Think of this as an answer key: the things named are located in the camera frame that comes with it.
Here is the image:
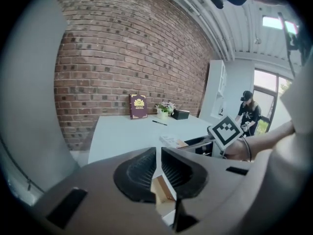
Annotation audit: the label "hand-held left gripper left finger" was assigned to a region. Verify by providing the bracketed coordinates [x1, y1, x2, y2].
[29, 147, 173, 235]

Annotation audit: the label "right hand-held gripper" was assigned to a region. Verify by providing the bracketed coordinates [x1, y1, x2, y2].
[183, 115, 245, 156]

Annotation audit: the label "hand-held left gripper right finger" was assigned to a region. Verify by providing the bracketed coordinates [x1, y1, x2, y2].
[160, 147, 254, 235]

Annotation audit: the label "small white cardboard box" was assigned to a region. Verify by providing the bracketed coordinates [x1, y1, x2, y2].
[159, 135, 189, 149]

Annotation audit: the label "white wooden drawer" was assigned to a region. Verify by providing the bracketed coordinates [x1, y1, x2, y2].
[151, 175, 177, 227]

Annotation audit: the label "person's right forearm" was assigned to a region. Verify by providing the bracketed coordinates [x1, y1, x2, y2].
[224, 120, 295, 161]

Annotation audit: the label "black tissue box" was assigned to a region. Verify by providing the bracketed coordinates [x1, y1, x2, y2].
[171, 109, 190, 121]

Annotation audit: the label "white flowers in pot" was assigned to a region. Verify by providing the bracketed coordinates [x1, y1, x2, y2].
[156, 101, 176, 119]

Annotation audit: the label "white shelf unit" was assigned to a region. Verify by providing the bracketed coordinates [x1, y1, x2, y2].
[197, 59, 228, 122]

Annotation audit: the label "dark red hardcover book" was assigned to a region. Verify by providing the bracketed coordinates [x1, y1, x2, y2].
[129, 94, 149, 120]

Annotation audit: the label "white ceiling pipe bundle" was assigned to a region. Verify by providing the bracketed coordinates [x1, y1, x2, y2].
[168, 0, 237, 61]

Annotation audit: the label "rectangular ceiling light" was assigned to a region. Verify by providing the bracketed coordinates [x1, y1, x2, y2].
[262, 15, 299, 35]

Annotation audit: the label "black shoulder strap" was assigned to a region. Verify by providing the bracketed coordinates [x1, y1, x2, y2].
[277, 12, 313, 77]

